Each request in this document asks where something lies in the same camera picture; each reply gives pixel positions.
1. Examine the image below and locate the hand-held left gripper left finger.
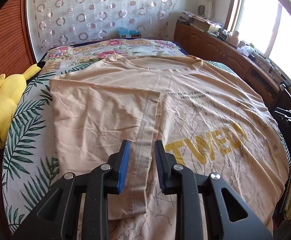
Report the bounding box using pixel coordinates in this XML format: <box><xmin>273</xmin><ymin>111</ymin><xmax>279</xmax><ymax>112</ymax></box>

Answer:
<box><xmin>12</xmin><ymin>140</ymin><xmax>131</xmax><ymax>240</ymax></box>

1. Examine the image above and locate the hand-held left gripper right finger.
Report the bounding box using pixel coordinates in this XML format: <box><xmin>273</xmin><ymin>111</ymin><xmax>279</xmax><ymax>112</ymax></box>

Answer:
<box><xmin>154</xmin><ymin>141</ymin><xmax>274</xmax><ymax>240</ymax></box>

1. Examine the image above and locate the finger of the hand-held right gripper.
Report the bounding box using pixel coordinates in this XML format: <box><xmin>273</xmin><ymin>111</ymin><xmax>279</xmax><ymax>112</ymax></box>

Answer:
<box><xmin>275</xmin><ymin>107</ymin><xmax>291</xmax><ymax>121</ymax></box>

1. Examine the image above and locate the beige printed t-shirt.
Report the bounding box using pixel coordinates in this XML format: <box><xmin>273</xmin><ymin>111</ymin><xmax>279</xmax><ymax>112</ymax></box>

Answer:
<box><xmin>49</xmin><ymin>54</ymin><xmax>289</xmax><ymax>240</ymax></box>

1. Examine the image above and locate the white plastic bag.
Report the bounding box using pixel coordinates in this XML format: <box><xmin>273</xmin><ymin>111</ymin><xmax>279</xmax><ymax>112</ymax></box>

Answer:
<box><xmin>237</xmin><ymin>41</ymin><xmax>255</xmax><ymax>56</ymax></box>

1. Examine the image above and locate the pale pink bottle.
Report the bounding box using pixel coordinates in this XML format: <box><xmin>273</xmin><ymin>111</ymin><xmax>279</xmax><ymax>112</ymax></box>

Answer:
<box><xmin>229</xmin><ymin>31</ymin><xmax>240</xmax><ymax>47</ymax></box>

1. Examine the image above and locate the floral leaf printed bed sheet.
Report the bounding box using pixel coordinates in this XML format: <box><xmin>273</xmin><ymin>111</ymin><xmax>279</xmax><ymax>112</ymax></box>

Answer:
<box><xmin>2</xmin><ymin>39</ymin><xmax>238</xmax><ymax>233</ymax></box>

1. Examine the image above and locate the window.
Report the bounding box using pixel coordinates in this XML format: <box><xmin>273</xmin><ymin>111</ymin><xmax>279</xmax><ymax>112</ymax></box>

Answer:
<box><xmin>224</xmin><ymin>0</ymin><xmax>291</xmax><ymax>92</ymax></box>

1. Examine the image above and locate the brown wooden cabinet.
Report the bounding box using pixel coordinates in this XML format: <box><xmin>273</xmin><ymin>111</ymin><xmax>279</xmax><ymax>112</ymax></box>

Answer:
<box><xmin>173</xmin><ymin>21</ymin><xmax>291</xmax><ymax>117</ymax></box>

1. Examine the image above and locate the cardboard box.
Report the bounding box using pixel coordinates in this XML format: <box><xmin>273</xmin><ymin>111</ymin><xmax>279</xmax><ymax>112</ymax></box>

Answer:
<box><xmin>192</xmin><ymin>17</ymin><xmax>219</xmax><ymax>32</ymax></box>

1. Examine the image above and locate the blue box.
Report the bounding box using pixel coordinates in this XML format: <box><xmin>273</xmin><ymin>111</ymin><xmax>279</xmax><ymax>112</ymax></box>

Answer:
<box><xmin>117</xmin><ymin>26</ymin><xmax>142</xmax><ymax>39</ymax></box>

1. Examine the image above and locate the navy blue mattress cover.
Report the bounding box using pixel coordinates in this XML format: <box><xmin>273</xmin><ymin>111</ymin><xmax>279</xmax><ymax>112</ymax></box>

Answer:
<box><xmin>43</xmin><ymin>39</ymin><xmax>189</xmax><ymax>57</ymax></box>

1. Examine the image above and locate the yellow plush toy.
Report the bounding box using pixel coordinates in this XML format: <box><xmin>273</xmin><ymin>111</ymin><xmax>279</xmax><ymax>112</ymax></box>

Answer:
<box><xmin>0</xmin><ymin>61</ymin><xmax>46</xmax><ymax>150</ymax></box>

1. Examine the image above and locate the circle patterned sheer curtain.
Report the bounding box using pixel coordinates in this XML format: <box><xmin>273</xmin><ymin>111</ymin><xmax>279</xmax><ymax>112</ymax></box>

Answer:
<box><xmin>27</xmin><ymin>0</ymin><xmax>180</xmax><ymax>50</ymax></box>

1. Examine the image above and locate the brown wooden wardrobe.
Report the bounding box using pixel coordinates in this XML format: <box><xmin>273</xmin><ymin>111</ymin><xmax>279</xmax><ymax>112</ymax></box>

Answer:
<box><xmin>0</xmin><ymin>0</ymin><xmax>39</xmax><ymax>95</ymax></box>

